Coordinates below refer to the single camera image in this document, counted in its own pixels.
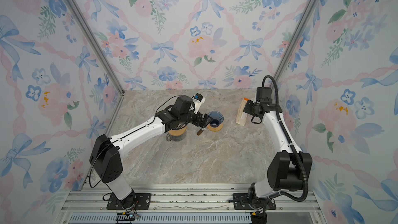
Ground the aluminium frame post right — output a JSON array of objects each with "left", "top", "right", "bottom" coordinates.
[{"left": 274, "top": 0, "right": 319, "bottom": 82}]

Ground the coffee filter pack orange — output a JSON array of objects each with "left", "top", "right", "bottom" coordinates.
[{"left": 236, "top": 97, "right": 249, "bottom": 126}]

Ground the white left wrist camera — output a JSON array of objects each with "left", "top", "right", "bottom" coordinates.
[{"left": 192, "top": 93, "right": 206, "bottom": 114}]

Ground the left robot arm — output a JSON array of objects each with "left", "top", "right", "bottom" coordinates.
[{"left": 89, "top": 93, "right": 212, "bottom": 201}]

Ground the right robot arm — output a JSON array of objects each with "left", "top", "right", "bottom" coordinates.
[{"left": 244, "top": 87, "right": 313, "bottom": 209}]

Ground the aluminium frame post left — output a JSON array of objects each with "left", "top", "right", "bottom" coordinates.
[{"left": 49, "top": 0, "right": 125, "bottom": 95}]

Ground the clear glass carafe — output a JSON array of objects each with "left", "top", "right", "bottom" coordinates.
[{"left": 166, "top": 133, "right": 186, "bottom": 142}]

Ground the glass server wooden handle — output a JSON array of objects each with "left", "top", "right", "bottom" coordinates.
[{"left": 197, "top": 129, "right": 204, "bottom": 136}]

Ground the aluminium frame post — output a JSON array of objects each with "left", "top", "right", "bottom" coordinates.
[
  {"left": 49, "top": 0, "right": 125, "bottom": 95},
  {"left": 274, "top": 0, "right": 319, "bottom": 82}
]

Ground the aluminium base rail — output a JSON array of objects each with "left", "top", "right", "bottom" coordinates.
[{"left": 55, "top": 183, "right": 326, "bottom": 224}]

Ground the blue glass dripper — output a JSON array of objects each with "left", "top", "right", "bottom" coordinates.
[{"left": 208, "top": 111, "right": 224, "bottom": 128}]

